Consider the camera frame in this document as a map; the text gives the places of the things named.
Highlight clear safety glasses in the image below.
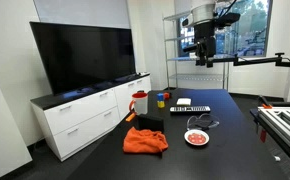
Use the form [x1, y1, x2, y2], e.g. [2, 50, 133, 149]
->
[186, 113, 220, 131]

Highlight large black television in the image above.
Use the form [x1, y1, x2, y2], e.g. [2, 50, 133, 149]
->
[30, 22, 136, 95]

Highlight white notepad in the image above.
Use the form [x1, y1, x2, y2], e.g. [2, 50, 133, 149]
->
[176, 98, 191, 106]

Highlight orange cloth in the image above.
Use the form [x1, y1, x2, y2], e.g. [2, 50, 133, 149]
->
[123, 127, 169, 154]

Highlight yellow block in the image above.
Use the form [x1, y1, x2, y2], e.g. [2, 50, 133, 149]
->
[157, 101, 165, 108]

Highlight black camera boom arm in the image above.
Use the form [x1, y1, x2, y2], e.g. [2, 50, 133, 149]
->
[213, 53, 290, 67]

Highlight white drawer cabinet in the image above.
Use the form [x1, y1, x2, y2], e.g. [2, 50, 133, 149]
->
[31, 72, 151, 161]

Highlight orange marker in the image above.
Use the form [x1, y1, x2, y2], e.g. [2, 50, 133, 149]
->
[125, 113, 136, 122]

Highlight blue block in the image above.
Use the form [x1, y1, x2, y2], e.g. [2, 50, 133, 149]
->
[157, 93, 164, 101]

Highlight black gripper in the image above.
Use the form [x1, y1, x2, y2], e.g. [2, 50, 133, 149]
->
[183, 23, 216, 68]

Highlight aluminium extrusion frame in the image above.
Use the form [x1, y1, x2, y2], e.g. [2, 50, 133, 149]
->
[250, 96, 290, 158]

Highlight window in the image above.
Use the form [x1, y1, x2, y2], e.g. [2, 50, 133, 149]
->
[177, 0, 273, 58]

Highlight black remote control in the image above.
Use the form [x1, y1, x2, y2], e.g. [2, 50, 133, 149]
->
[170, 106, 211, 113]

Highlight white plate red food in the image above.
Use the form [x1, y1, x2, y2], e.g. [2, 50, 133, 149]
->
[184, 129, 209, 146]

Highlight metal wire shelf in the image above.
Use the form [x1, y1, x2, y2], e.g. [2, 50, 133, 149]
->
[163, 0, 240, 85]

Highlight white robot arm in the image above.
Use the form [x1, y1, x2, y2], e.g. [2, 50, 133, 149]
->
[182, 0, 216, 68]

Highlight orange curved block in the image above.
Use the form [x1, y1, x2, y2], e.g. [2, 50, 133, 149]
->
[163, 92, 170, 99]

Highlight white mug red interior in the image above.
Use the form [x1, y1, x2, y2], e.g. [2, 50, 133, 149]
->
[129, 92, 148, 115]

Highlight black box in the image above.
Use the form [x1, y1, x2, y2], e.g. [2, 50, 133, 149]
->
[138, 114, 164, 132]

